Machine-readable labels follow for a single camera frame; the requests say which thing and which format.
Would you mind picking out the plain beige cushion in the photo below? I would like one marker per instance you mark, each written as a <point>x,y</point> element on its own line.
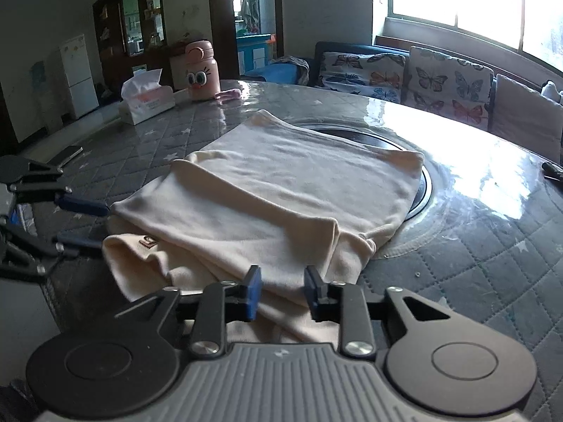
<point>525,118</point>

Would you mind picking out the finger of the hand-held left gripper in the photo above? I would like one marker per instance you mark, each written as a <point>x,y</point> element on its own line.
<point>85,206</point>
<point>81,244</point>

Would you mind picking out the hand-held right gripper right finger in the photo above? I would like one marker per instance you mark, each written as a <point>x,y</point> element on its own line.
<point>310,293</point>

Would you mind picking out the small black object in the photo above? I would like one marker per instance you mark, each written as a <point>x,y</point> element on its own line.
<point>553,170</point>

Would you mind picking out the blue cabinet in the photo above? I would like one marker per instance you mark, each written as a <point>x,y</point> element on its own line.
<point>253,55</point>

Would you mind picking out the white refrigerator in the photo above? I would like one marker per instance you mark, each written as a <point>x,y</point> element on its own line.
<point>79,74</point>

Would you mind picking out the black round table hob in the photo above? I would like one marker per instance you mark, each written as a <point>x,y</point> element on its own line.
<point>423,193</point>

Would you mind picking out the pink duck water bottle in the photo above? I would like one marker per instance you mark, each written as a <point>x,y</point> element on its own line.
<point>200,74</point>

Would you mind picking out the cream garment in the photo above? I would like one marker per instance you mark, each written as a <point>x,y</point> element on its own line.
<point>286,184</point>

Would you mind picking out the white tissue box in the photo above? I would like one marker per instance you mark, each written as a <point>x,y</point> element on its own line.
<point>149,105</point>

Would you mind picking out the white plush toy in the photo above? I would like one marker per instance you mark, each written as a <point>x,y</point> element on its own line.
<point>552,92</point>

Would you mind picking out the grey quilted star table cover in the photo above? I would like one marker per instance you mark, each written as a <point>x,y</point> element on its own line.
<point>484,250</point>

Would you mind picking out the dark wooden display cabinet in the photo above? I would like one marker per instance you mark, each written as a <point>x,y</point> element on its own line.
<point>113,30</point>

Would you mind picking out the smartphone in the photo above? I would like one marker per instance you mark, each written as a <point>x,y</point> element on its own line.
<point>69,154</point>

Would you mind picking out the small pink cloth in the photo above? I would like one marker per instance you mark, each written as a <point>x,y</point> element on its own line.
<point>228,94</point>

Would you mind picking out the blue cloth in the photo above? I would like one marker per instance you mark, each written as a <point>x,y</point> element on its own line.
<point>281,71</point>

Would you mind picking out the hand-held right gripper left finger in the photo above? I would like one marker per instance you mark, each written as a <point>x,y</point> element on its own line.
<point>251,293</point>

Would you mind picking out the butterfly print cushion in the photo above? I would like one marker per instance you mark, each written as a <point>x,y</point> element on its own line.
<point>448,88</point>
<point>360,74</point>

